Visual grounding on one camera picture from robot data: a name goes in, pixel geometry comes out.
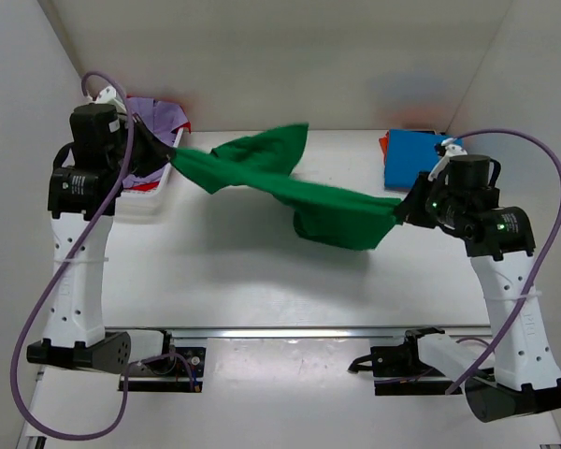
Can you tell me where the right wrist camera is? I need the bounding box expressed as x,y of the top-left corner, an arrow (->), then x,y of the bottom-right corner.
427,138 -> 468,181

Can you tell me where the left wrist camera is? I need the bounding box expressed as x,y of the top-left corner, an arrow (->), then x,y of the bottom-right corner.
86,85 -> 126,113

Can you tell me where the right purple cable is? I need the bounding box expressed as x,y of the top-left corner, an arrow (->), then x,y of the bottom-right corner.
373,127 -> 561,397

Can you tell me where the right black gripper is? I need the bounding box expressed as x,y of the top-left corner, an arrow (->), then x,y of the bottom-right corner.
396,171 -> 466,229

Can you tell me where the folded orange t shirt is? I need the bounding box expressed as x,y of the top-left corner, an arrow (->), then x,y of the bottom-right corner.
379,133 -> 389,157

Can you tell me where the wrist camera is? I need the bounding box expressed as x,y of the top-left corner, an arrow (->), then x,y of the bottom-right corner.
86,85 -> 126,113
427,138 -> 468,181

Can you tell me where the white plastic basket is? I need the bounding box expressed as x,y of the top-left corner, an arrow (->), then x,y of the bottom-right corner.
115,127 -> 185,223

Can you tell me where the aluminium rail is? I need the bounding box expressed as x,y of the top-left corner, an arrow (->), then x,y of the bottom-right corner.
102,326 -> 492,340

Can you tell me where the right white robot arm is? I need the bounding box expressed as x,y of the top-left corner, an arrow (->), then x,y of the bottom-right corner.
396,155 -> 561,423

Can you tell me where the lavender t shirt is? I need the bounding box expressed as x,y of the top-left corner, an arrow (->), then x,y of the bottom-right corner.
121,95 -> 191,188

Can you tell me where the folded blue t shirt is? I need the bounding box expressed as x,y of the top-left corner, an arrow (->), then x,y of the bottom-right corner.
383,129 -> 447,192

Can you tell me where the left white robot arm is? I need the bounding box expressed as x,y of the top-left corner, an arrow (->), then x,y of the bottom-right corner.
26,103 -> 173,374

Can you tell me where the red t shirt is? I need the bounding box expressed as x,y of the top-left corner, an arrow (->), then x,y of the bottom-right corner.
123,95 -> 193,192

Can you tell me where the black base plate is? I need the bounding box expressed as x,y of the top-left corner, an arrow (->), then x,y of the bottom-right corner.
347,344 -> 451,397
128,335 -> 207,394

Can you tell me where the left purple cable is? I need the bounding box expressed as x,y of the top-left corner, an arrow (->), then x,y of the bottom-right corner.
9,70 -> 202,442

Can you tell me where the green t shirt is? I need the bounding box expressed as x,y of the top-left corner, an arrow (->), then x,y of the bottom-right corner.
170,123 -> 401,251

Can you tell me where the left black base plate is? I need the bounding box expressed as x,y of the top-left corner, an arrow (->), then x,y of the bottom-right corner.
128,335 -> 207,394

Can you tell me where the purple cable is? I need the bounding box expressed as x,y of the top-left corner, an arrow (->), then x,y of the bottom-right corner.
9,70 -> 202,442
373,127 -> 561,397

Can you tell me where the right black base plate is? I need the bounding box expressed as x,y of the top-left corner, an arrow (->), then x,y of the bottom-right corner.
347,344 -> 451,397

